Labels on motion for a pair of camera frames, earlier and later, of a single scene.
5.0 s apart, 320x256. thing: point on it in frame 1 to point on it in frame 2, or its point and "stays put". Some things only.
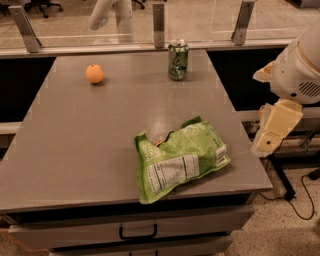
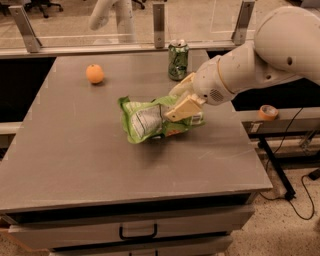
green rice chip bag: x=180 y=157 to x=145 y=121
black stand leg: x=290 y=193 stays put
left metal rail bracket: x=25 y=28 stays put
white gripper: x=292 y=74 to x=209 y=83
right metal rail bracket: x=241 y=27 stays put
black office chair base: x=43 y=6 stays put
